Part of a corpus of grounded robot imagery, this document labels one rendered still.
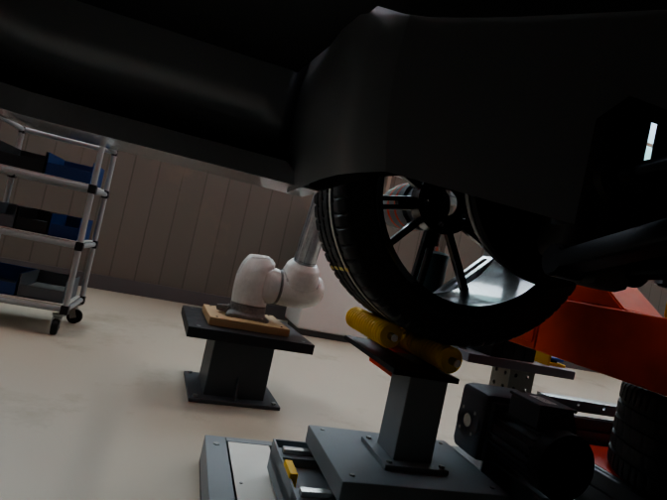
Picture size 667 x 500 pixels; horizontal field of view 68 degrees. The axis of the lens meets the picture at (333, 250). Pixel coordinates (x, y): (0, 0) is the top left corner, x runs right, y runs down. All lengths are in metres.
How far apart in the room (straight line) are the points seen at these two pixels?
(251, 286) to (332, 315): 2.07
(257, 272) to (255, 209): 2.54
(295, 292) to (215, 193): 2.54
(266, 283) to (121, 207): 2.61
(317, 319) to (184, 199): 1.58
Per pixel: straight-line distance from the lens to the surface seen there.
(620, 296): 1.42
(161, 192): 4.53
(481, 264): 1.45
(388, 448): 1.24
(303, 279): 2.13
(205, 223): 4.54
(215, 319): 2.00
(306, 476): 1.26
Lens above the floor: 0.65
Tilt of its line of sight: 1 degrees up
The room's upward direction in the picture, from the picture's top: 12 degrees clockwise
